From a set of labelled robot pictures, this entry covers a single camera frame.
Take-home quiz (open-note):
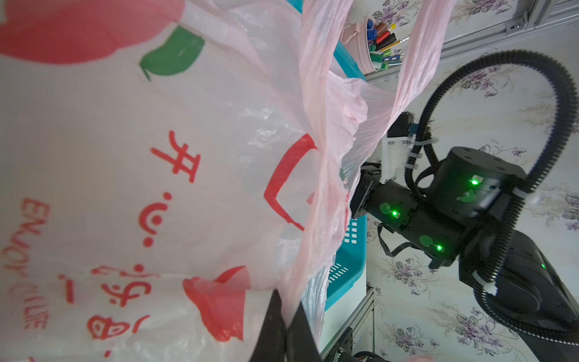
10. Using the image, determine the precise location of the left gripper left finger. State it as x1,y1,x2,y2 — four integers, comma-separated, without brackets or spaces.
249,291,286,362

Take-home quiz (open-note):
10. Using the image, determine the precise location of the pink pen cup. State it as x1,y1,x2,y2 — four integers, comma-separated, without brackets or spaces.
340,17,410,75

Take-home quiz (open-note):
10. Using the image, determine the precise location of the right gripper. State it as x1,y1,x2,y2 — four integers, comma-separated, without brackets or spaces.
350,164,419,235

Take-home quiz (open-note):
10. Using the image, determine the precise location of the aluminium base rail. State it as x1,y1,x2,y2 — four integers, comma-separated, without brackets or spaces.
319,288,375,361

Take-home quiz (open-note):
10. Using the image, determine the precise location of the teal plastic basket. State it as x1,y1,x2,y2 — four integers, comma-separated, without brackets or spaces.
284,0,368,312

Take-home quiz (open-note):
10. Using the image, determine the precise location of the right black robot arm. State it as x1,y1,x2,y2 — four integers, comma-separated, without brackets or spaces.
351,50,578,361

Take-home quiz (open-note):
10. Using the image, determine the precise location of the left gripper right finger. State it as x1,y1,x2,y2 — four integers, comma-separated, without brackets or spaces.
285,304,323,362

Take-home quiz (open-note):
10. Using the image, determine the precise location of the pink plastic bag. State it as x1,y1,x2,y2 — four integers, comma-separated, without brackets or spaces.
1,1,455,361

